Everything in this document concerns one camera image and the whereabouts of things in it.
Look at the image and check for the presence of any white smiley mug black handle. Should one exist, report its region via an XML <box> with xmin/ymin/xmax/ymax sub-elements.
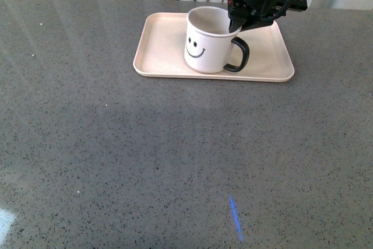
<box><xmin>184</xmin><ymin>6</ymin><xmax>250</xmax><ymax>73</ymax></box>

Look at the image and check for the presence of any beige rectangular plastic tray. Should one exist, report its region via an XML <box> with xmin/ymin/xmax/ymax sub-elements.
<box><xmin>133</xmin><ymin>13</ymin><xmax>294</xmax><ymax>82</ymax></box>

